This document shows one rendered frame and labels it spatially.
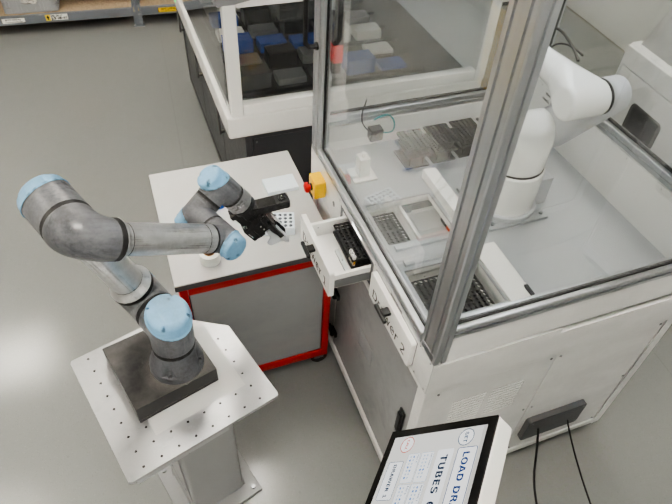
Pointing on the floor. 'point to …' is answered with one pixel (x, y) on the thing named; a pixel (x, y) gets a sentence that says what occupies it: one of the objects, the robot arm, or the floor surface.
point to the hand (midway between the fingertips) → (286, 233)
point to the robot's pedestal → (237, 480)
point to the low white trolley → (253, 270)
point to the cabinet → (575, 383)
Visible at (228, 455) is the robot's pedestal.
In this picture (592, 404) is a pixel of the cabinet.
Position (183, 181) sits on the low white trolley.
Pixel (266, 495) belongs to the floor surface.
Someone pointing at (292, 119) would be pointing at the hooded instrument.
